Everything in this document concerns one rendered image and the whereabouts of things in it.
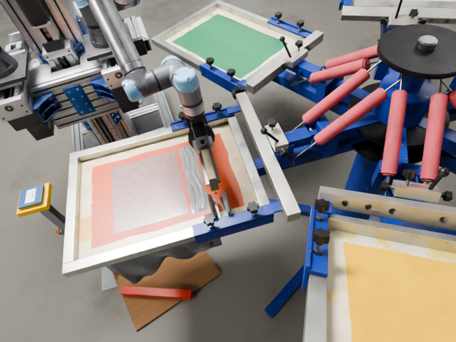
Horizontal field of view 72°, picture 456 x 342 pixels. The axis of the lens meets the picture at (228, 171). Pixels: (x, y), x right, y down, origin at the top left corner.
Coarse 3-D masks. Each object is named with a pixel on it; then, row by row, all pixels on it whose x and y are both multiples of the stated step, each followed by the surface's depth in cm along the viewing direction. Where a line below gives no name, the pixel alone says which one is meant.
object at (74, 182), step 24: (216, 120) 148; (120, 144) 146; (144, 144) 148; (240, 144) 138; (72, 168) 140; (72, 192) 132; (264, 192) 122; (72, 216) 125; (72, 240) 118; (168, 240) 114; (192, 240) 116; (72, 264) 113; (96, 264) 112
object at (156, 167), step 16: (128, 160) 144; (144, 160) 143; (160, 160) 142; (176, 160) 141; (224, 160) 138; (96, 176) 140; (112, 176) 139; (128, 176) 138; (144, 176) 137; (160, 176) 136; (176, 176) 135; (96, 192) 135; (112, 192) 134; (128, 192) 133
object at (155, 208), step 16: (224, 176) 133; (144, 192) 132; (160, 192) 131; (176, 192) 130; (208, 192) 129; (240, 192) 127; (96, 208) 130; (112, 208) 129; (128, 208) 128; (144, 208) 128; (160, 208) 127; (176, 208) 126; (96, 224) 126; (112, 224) 125; (128, 224) 124; (144, 224) 123; (160, 224) 122; (96, 240) 121; (112, 240) 121
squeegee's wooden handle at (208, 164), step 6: (204, 150) 118; (204, 156) 116; (204, 162) 114; (210, 162) 114; (210, 168) 112; (210, 174) 111; (210, 180) 110; (216, 180) 111; (210, 186) 113; (216, 186) 114
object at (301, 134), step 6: (288, 132) 132; (294, 132) 131; (300, 132) 131; (306, 132) 131; (288, 138) 130; (294, 138) 129; (300, 138) 129; (306, 138) 129; (270, 144) 129; (288, 144) 129; (294, 144) 130; (300, 144) 131; (306, 144) 132
